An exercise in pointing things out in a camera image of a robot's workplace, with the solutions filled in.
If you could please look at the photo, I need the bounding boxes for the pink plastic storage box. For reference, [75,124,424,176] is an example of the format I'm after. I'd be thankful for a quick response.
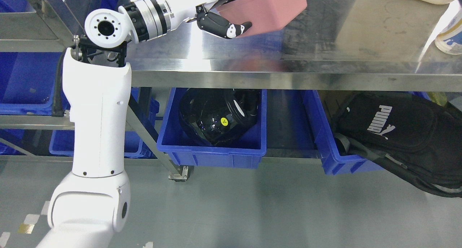
[217,0,307,38]

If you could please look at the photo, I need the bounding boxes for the blue shelf bin lower left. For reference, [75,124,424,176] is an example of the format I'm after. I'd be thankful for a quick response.
[48,97,160,159]

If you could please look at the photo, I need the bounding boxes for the blue bin with helmet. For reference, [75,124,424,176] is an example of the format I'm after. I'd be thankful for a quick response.
[157,87,267,169]

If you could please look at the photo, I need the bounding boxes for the blue shelf bin upper left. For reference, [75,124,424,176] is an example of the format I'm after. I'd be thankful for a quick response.
[0,52,62,116]

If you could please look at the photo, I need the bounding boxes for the white blue bottle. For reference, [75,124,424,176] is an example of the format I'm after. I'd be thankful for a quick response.
[434,0,462,55]

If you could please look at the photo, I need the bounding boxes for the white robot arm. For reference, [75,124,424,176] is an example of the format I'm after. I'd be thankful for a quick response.
[38,0,252,248]

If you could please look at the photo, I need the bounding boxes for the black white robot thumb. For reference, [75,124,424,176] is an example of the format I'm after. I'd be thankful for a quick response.
[197,12,253,39]

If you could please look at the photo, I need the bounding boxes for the blue bin under backpack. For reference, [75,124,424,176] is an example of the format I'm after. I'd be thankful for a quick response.
[302,90,382,175]

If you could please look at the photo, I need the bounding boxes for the black Puma backpack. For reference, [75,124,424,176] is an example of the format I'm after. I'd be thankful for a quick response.
[331,91,462,198]

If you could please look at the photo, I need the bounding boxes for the blue shelf bin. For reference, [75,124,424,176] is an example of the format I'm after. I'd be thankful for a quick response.
[0,52,62,116]
[48,97,160,159]

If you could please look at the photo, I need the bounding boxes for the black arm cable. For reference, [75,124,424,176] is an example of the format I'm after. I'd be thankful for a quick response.
[51,48,71,117]

